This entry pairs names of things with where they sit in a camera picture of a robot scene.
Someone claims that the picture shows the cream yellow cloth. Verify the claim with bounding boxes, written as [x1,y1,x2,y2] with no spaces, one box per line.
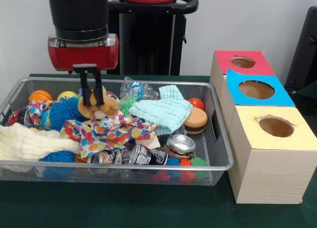
[0,122,81,162]

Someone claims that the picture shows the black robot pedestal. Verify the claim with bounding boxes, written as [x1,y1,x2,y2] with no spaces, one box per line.
[104,0,199,76]

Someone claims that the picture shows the crushed silver can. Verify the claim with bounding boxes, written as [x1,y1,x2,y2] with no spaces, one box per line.
[166,134,196,155]

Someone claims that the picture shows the black stand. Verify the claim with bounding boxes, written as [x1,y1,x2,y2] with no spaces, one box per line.
[287,6,317,97]

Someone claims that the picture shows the wooden box with three holes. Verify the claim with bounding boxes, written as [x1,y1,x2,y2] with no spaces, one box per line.
[210,50,317,205]

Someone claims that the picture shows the mint green cloth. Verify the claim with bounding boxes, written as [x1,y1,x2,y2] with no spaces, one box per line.
[130,85,194,135]

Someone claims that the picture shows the orange toy basketball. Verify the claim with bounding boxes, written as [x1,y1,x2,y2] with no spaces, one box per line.
[29,90,53,103]

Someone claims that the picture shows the toy hamburger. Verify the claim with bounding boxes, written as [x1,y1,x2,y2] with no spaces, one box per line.
[184,107,208,135]

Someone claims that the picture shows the blue spiky ball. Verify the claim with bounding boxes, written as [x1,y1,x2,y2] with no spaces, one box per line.
[49,97,86,131]
[40,150,77,164]

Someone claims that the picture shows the shallow clear mesh bin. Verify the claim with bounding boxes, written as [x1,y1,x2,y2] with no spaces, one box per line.
[0,77,235,186]

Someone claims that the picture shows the crushed clear plastic bottle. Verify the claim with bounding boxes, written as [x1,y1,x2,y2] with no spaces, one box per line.
[120,77,160,101]

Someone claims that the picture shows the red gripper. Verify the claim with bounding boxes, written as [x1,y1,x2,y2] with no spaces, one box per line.
[48,34,120,106]

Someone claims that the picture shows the dark green table cloth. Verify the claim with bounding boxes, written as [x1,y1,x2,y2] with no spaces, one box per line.
[0,73,317,228]

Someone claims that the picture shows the orange plush toy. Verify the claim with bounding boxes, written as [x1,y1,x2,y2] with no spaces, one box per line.
[77,86,121,121]

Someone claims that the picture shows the colourful polka dot cloth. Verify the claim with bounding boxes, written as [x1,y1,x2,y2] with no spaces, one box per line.
[60,113,158,159]

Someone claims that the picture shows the red ball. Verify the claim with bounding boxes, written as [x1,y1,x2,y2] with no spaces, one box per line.
[188,98,205,111]

